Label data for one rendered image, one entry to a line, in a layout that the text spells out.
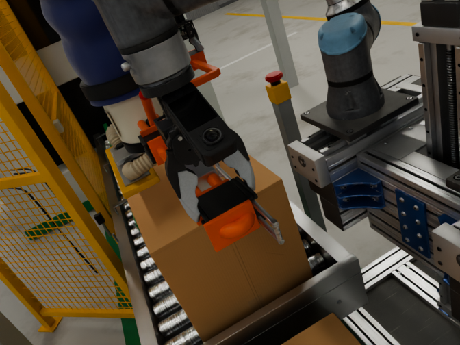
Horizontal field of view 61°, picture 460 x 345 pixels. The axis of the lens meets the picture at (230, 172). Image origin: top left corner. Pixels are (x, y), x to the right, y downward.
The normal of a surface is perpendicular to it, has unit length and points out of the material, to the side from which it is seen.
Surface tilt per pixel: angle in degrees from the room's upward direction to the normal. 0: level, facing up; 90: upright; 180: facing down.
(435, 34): 90
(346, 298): 90
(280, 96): 90
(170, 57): 90
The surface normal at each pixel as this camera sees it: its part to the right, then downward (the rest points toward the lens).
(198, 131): -0.11, -0.52
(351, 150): 0.39, 0.37
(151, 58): 0.08, 0.51
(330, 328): -0.33, -0.80
